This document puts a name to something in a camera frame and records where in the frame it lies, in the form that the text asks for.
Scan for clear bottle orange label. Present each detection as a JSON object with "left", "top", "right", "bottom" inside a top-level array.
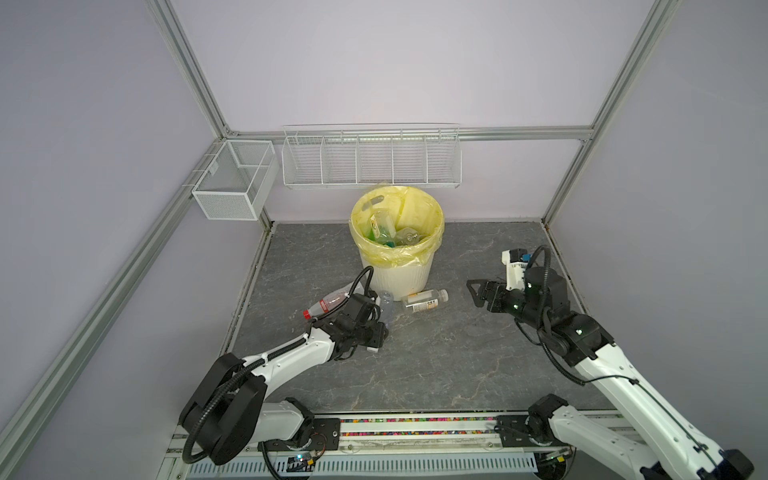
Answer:
[{"left": 402, "top": 289, "right": 449, "bottom": 313}]

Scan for green bottle yellow cap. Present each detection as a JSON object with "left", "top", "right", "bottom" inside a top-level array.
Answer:
[{"left": 375, "top": 238, "right": 396, "bottom": 248}]

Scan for clear bottle purple label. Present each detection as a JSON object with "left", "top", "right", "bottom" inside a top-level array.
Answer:
[{"left": 378, "top": 291, "right": 394, "bottom": 314}]

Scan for clear bottle green cap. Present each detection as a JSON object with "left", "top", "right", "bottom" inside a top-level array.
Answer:
[{"left": 370, "top": 208, "right": 397, "bottom": 241}]

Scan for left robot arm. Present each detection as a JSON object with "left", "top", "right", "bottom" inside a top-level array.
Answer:
[{"left": 178, "top": 293, "right": 388, "bottom": 465}]

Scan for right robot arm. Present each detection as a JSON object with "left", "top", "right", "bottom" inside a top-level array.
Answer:
[{"left": 466, "top": 267, "right": 755, "bottom": 479}]

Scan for white plastic bin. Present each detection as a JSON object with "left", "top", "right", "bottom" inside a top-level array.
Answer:
[{"left": 370, "top": 254, "right": 434, "bottom": 301}]

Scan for yellow bin liner bag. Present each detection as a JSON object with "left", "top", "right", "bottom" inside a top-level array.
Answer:
[{"left": 349, "top": 185, "right": 445, "bottom": 267}]

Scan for clear bottle red cap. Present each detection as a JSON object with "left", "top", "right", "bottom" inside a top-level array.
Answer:
[{"left": 303, "top": 283, "right": 352, "bottom": 321}]

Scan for small white mesh basket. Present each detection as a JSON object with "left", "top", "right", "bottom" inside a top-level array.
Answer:
[{"left": 192, "top": 140, "right": 279, "bottom": 221}]

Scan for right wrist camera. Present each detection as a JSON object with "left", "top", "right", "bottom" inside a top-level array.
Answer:
[{"left": 501, "top": 248, "right": 531, "bottom": 291}]

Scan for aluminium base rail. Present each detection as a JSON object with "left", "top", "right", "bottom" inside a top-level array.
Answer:
[{"left": 157, "top": 411, "right": 585, "bottom": 479}]

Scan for long white wire basket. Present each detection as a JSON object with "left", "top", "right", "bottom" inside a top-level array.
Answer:
[{"left": 282, "top": 123, "right": 463, "bottom": 189}]

